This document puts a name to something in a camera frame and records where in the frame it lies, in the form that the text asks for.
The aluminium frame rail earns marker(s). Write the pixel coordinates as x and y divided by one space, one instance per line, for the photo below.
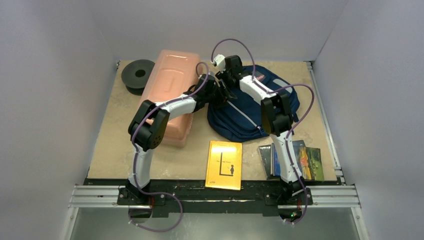
326 196

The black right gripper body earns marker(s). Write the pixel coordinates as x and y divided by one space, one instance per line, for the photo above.
224 76

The yellow book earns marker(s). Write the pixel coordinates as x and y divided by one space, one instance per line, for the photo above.
224 166

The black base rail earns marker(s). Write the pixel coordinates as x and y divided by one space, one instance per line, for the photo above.
168 196

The navy blue student backpack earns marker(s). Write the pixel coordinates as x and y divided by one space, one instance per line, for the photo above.
239 120

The pink translucent storage box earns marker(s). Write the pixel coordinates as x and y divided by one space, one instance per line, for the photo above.
173 73

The blue Animal Farm book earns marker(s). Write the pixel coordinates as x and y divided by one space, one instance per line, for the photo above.
308 158

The black filament spool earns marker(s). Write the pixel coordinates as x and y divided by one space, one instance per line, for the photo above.
136 75

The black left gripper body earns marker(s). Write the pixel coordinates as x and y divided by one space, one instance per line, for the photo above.
214 97

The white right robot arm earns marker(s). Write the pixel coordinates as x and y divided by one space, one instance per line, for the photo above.
276 118

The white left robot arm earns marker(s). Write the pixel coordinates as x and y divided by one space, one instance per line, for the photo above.
147 128

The pink pen toy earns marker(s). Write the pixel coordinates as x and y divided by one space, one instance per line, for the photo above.
260 78

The dark book under blue book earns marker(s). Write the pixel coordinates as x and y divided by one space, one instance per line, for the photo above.
265 152

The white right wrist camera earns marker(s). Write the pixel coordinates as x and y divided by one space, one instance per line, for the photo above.
219 62

